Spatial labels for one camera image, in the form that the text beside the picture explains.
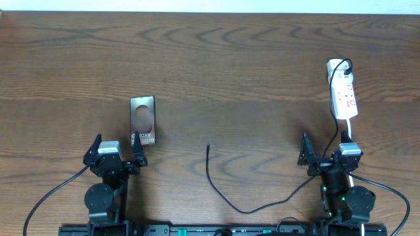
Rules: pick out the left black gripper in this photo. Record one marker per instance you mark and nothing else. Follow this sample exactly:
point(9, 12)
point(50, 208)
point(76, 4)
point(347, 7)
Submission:
point(138, 161)

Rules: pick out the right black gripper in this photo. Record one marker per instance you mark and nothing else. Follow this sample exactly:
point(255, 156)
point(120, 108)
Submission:
point(306, 157)

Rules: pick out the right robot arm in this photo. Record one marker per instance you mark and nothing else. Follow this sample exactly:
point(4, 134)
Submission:
point(348, 206)

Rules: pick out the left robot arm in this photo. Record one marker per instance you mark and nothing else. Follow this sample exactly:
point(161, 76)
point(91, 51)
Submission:
point(107, 200)

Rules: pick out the white power strip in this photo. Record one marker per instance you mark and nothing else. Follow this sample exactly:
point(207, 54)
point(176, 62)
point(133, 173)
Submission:
point(340, 78)

